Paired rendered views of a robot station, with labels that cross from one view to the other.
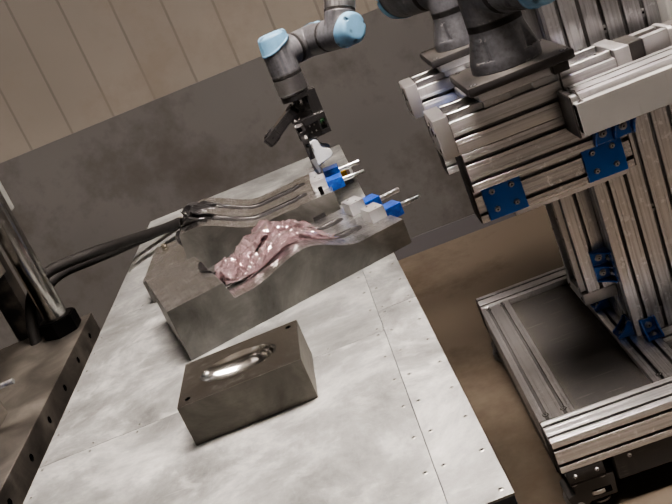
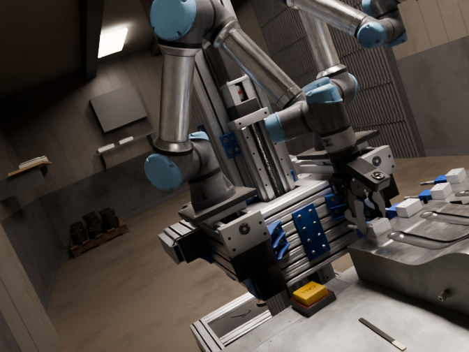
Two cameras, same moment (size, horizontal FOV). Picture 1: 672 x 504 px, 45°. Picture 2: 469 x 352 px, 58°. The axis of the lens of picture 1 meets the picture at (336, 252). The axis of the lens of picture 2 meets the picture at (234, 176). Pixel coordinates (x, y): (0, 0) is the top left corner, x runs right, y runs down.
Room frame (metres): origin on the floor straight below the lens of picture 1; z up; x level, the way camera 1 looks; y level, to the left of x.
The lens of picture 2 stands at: (2.64, 0.76, 1.30)
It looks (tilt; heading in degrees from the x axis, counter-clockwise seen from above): 9 degrees down; 247
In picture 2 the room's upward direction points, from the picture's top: 22 degrees counter-clockwise
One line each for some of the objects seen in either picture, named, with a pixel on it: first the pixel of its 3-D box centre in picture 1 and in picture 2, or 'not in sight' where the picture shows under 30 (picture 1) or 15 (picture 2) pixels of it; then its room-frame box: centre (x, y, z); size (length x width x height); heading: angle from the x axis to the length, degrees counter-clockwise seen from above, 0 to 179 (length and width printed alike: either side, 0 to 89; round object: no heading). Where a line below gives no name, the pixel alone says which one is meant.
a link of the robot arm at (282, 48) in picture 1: (279, 54); (326, 110); (2.02, -0.06, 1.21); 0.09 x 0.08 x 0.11; 126
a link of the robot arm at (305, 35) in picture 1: (312, 40); (292, 122); (2.06, -0.15, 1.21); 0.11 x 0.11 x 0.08; 36
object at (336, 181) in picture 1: (339, 180); (396, 211); (1.91, -0.07, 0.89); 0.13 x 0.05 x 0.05; 88
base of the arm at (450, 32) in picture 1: (457, 23); (209, 186); (2.20, -0.54, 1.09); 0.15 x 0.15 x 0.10
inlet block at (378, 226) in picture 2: (335, 170); (366, 230); (2.02, -0.08, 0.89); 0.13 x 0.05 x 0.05; 88
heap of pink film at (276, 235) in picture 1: (268, 242); not in sight; (1.63, 0.12, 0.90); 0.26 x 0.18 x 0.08; 105
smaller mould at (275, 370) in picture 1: (248, 379); not in sight; (1.18, 0.21, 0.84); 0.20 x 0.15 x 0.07; 88
